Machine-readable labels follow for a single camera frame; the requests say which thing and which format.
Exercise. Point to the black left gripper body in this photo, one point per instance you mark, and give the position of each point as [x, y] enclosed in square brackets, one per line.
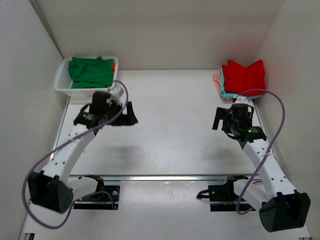
[112, 109]

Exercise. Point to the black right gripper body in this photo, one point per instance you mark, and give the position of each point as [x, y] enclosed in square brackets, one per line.
[232, 124]

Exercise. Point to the green t shirt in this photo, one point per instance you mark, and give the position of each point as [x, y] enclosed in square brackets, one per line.
[89, 73]

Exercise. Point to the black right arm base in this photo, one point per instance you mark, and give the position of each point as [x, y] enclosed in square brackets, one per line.
[222, 197]

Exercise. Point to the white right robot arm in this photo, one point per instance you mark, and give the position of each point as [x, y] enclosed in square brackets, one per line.
[279, 204]

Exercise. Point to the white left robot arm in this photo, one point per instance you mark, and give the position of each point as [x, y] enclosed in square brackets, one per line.
[51, 188]

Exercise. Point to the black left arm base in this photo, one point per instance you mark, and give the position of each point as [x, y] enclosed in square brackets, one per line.
[105, 197]

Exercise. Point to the pink folded t shirt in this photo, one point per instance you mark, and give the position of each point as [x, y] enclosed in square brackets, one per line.
[217, 81]

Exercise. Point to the red folded t shirt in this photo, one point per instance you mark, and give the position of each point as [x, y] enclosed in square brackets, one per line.
[255, 70]

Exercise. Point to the white plastic basket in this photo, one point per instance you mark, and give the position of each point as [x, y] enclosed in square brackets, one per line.
[63, 81]

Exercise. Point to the orange t shirt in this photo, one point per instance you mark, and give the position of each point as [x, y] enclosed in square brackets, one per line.
[113, 67]

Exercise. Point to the aluminium table rail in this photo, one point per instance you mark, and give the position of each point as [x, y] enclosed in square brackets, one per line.
[166, 178]

